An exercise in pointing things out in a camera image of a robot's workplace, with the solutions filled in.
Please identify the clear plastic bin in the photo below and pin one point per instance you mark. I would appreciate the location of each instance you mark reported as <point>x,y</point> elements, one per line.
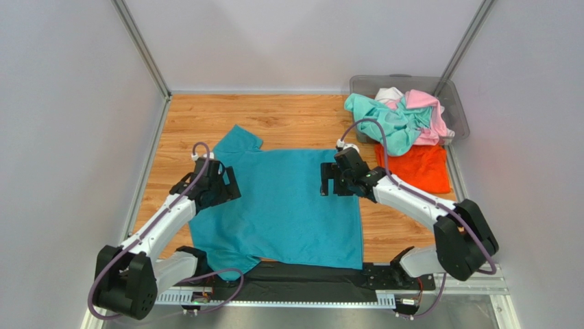
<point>445,90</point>

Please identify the left aluminium corner post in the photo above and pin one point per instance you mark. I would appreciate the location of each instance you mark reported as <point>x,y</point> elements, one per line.
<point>137,38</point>

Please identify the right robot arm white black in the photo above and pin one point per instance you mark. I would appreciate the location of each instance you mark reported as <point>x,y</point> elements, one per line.
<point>463,244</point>

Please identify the teal t shirt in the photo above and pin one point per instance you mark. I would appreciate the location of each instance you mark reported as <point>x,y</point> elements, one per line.
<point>281,214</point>

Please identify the folded orange t shirt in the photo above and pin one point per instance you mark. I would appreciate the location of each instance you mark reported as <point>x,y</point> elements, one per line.
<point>423,166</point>

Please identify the pink t shirt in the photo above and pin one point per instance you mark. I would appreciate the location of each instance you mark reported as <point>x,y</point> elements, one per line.
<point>424,111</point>

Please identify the aluminium corner post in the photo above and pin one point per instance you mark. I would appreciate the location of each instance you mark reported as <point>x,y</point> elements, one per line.
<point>478,20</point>
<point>137,38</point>

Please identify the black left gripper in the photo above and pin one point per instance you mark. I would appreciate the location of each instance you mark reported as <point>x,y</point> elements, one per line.
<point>229,191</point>

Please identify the mint green t shirt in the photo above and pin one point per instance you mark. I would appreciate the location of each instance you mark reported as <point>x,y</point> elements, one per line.
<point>380,123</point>

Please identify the right aluminium corner post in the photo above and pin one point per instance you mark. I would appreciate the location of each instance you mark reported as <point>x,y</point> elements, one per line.
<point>478,20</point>

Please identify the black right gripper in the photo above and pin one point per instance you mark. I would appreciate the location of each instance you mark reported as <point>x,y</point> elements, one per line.
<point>335,179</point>

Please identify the aluminium front frame rail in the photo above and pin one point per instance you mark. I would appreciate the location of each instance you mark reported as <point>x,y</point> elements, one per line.
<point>211,292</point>

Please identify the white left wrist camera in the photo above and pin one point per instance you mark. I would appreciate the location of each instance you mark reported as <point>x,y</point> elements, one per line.
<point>196,156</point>

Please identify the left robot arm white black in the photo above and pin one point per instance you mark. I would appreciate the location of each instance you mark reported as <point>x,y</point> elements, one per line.
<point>130,277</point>

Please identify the white t shirt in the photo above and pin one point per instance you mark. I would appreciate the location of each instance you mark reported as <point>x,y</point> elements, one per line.
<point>388,95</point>

